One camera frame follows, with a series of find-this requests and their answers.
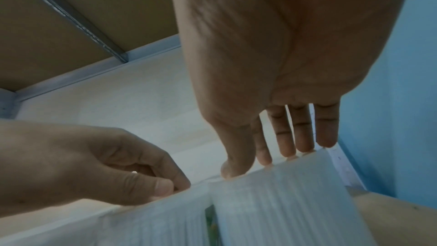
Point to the light wooden shelf board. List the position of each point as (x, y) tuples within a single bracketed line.
[(399, 220)]

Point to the white metal shelf frame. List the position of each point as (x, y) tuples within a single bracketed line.
[(85, 73)]

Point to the person's left hand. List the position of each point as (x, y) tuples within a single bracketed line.
[(61, 164)]

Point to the white plastic-wrapped packet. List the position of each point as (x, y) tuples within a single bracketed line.
[(283, 207), (160, 223)]

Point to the grey metal shelf brace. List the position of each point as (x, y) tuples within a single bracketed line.
[(68, 15)]

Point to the person's right hand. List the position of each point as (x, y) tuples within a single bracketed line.
[(273, 37)]

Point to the green printed packet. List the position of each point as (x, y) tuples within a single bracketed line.
[(212, 228)]

